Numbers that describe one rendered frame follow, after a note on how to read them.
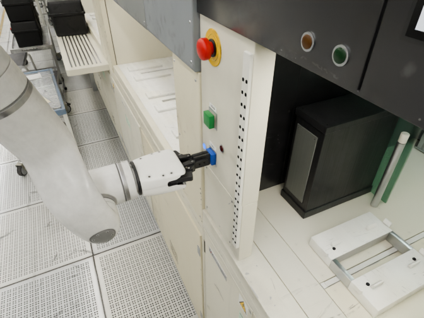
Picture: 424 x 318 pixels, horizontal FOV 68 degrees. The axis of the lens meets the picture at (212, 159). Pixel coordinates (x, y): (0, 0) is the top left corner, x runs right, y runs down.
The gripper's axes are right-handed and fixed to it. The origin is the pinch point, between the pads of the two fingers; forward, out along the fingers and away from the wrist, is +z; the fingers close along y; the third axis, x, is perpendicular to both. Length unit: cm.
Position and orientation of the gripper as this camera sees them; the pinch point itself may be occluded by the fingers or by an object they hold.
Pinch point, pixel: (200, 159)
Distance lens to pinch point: 72.1
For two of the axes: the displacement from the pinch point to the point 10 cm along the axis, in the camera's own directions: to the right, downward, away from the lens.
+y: 4.3, 5.4, -7.2
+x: 0.0, -8.0, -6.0
